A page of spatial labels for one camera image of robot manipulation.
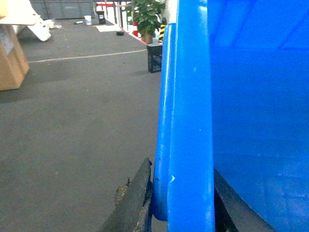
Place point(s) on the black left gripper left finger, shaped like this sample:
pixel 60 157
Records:
pixel 134 212

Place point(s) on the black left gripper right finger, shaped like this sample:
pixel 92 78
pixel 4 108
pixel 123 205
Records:
pixel 232 213

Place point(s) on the large blue plastic crate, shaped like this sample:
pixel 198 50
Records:
pixel 234 98

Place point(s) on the open brown cardboard box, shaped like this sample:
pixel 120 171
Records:
pixel 13 63

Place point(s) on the black plastic crate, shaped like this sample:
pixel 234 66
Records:
pixel 154 52

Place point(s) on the green potted plant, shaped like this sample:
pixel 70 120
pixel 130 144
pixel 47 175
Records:
pixel 147 15

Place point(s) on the white cup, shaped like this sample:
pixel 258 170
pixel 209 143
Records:
pixel 88 19

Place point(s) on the grey storage bin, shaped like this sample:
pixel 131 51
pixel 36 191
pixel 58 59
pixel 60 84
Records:
pixel 63 9

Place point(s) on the white foam piece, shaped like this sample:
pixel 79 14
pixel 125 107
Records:
pixel 41 29

